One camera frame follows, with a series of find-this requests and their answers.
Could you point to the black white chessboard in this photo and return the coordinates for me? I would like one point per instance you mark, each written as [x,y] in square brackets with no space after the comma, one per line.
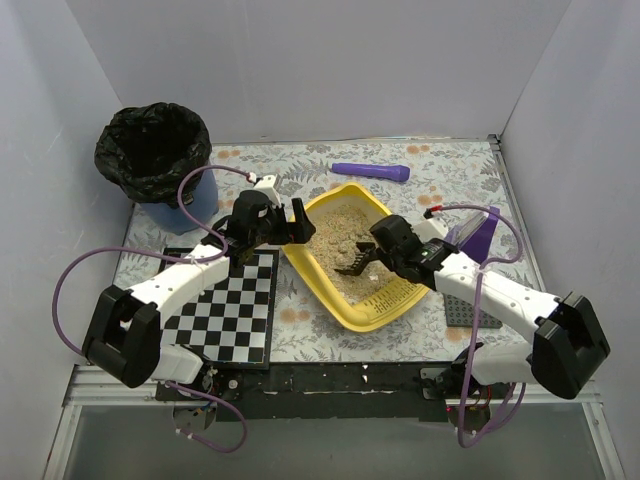
[231,323]

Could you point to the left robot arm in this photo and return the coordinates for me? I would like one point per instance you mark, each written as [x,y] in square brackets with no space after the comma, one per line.
[124,337]

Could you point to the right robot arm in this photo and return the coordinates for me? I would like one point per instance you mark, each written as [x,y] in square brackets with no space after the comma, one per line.
[563,342]

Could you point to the blue trash bin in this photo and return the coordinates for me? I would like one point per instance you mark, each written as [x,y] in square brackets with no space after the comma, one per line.
[202,204]

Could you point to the cat litter granules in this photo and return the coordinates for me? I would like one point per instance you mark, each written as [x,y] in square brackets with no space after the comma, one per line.
[334,246]

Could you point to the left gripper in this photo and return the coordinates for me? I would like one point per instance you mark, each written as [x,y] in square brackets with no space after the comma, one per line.
[288,230]

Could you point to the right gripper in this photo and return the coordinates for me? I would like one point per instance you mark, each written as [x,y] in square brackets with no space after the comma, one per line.
[379,252]

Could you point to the yellow litter box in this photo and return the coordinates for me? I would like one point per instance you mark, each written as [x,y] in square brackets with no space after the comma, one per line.
[381,308]

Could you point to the grey lego baseplate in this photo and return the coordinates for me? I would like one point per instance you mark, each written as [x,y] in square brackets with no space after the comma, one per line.
[459,313]

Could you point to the black trash bag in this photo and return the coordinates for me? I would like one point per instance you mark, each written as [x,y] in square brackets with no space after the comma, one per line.
[147,151]

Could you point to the black litter scoop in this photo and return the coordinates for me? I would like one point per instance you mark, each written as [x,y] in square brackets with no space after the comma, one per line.
[367,253]

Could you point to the floral table mat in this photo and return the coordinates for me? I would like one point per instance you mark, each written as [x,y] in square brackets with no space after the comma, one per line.
[303,330]

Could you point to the purple flashlight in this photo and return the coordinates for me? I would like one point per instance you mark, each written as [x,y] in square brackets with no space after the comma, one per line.
[395,173]

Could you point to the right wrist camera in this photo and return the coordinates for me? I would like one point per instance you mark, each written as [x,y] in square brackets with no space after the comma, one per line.
[430,227]

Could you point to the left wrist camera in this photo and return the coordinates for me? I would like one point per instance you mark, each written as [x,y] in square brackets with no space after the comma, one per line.
[266,185]

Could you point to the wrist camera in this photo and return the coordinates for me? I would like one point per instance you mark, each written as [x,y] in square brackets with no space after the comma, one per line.
[430,227]
[266,185]

